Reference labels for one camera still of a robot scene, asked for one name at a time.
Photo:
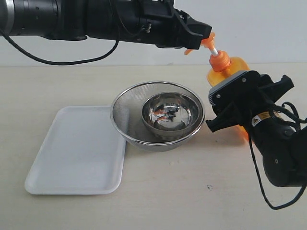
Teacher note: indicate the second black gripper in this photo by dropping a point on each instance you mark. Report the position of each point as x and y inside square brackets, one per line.
[165, 27]

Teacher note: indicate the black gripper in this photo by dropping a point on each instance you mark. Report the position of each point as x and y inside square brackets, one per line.
[240, 110]

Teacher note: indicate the orange dish soap pump bottle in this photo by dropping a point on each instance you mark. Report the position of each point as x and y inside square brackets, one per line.
[222, 65]

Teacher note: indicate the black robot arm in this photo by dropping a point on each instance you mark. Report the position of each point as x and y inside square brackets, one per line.
[278, 136]

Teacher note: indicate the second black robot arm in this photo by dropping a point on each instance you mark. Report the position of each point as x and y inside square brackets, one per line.
[71, 20]

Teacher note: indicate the white rectangular plastic tray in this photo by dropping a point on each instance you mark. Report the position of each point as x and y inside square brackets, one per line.
[82, 154]

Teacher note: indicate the small stainless steel bowl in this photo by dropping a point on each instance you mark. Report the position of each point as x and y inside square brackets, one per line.
[171, 115]

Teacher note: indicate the steel mesh colander bowl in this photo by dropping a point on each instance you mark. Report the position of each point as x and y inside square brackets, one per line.
[126, 115]

